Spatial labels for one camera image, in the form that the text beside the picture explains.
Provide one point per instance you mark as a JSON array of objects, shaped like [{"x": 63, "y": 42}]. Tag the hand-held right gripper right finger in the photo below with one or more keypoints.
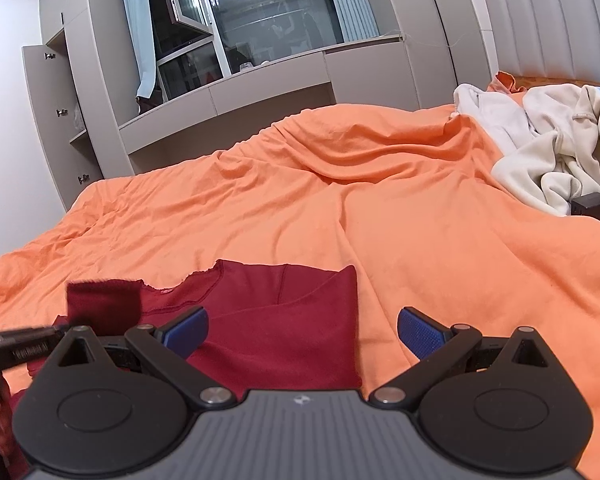
[{"x": 420, "y": 334}]

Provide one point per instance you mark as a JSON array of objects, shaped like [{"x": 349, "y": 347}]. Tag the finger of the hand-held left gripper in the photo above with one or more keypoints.
[{"x": 61, "y": 323}]

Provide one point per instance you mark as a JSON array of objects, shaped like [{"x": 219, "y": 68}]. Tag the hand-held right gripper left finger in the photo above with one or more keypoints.
[{"x": 187, "y": 331}]

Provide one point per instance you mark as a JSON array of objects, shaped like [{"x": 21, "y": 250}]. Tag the dark red shirt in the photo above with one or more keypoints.
[{"x": 280, "y": 320}]

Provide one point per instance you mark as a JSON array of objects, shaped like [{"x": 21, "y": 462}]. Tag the orange blanket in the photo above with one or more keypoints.
[{"x": 290, "y": 200}]

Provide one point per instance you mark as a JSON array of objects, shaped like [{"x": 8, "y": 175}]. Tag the small black box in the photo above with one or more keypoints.
[{"x": 592, "y": 206}]

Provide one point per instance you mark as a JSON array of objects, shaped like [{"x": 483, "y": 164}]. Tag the cream hoodie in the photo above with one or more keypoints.
[{"x": 565, "y": 150}]

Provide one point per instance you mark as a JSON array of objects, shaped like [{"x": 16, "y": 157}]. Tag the white garment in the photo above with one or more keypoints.
[{"x": 490, "y": 110}]

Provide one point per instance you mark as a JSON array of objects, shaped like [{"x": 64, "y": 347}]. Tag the orange bed sheet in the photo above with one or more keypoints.
[{"x": 505, "y": 82}]

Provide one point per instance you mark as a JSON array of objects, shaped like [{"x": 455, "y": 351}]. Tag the light blue curtain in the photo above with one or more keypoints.
[
  {"x": 137, "y": 25},
  {"x": 350, "y": 0}
]

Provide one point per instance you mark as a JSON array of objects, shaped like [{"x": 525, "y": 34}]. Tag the window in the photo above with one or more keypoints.
[{"x": 260, "y": 15}]

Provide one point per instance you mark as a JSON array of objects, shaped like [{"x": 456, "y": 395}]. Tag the grey padded headboard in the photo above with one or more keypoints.
[{"x": 555, "y": 20}]

